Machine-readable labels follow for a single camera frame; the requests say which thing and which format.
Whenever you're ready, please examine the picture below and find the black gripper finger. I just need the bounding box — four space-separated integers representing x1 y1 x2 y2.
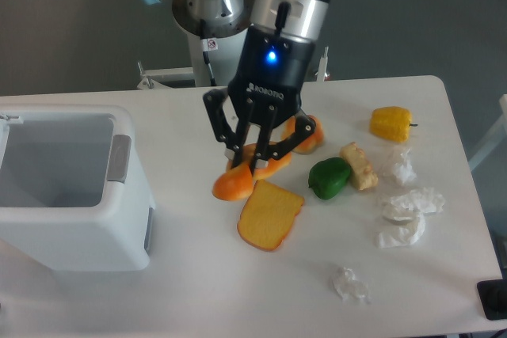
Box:
251 105 316 170
203 89 254 168

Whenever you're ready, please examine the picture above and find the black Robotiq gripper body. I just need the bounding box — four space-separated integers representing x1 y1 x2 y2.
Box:
227 26 315 127

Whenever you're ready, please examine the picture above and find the long orange bread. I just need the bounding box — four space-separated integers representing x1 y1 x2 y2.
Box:
212 143 292 201

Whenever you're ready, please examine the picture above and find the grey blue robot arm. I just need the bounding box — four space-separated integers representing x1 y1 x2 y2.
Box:
144 0 330 170

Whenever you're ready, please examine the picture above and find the round knotted bread roll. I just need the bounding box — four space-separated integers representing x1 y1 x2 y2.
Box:
281 115 325 154

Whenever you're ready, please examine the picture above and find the white trash can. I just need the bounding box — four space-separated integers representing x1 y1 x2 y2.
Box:
1 104 155 272

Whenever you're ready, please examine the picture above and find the green bell pepper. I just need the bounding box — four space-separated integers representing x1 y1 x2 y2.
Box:
307 157 351 200

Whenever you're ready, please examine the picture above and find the beige cake piece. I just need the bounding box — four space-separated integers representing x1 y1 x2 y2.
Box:
339 142 379 191

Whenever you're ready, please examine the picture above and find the yellow bell pepper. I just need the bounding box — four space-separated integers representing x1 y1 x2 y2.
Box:
369 106 418 142

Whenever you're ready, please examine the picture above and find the yellow toast slice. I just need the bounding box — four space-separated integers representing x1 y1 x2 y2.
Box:
237 180 305 252

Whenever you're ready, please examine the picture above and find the crumpled white tissue upper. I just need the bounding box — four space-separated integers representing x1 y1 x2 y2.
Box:
380 146 417 186

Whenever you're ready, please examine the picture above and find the crumpled white tissue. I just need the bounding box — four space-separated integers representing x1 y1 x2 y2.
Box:
380 146 417 186
331 267 371 304
375 188 445 249

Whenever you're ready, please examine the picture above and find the crumpled white tissue middle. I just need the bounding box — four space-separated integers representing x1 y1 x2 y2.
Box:
375 188 445 249

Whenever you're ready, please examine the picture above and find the crumpled white tissue lower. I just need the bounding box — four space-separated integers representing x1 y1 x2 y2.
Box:
331 267 371 304

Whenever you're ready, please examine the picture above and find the black device at edge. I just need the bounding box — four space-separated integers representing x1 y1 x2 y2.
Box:
476 279 506 321

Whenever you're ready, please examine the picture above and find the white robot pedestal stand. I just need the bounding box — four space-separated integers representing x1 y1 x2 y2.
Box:
139 0 329 89

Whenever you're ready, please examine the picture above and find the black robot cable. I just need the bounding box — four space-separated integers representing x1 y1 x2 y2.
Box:
200 19 218 87

